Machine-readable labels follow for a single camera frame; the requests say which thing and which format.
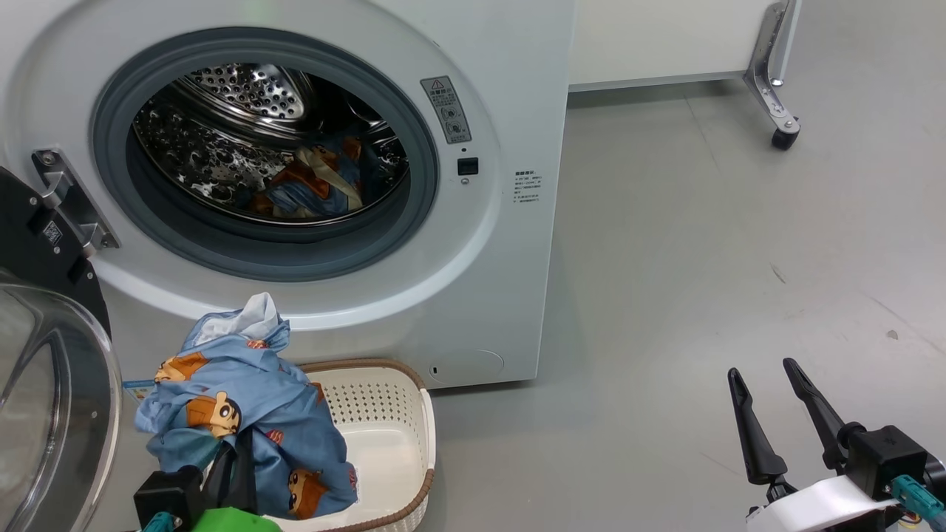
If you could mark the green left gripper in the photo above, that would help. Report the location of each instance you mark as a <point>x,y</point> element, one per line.
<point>233,521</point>

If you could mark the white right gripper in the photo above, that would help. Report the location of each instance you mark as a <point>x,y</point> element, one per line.
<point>820,506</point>

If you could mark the blue cartoon print garment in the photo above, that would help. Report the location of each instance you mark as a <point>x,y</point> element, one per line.
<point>244,391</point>

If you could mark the dark round glass washer door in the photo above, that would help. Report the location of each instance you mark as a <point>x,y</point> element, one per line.
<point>44,384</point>

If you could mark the blue cartoon garment cream trim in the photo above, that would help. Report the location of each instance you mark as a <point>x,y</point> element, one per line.
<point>318,185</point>

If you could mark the white front-load washing machine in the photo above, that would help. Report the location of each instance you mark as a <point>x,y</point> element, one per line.
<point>502,281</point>

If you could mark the grey warning label sticker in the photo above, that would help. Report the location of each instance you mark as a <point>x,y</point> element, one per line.
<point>446,109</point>

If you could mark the blue energy label sticker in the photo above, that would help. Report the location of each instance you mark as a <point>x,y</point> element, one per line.
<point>139,390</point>

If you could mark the cream perforated basket brown rim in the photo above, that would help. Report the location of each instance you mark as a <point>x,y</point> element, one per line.
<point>384,443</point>

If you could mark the metal partition leg with caster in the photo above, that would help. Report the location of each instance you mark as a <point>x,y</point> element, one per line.
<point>772,89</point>

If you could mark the small black text label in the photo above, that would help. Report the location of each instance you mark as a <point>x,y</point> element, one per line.
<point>528,186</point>

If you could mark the white partition board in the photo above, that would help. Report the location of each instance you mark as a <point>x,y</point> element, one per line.
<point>650,37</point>

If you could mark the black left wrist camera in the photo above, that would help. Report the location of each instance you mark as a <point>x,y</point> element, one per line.
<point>166,491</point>

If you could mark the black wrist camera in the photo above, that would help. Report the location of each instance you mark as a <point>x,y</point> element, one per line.
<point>166,491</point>
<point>887,454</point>

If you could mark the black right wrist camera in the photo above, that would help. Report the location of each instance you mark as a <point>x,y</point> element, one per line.
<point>887,454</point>

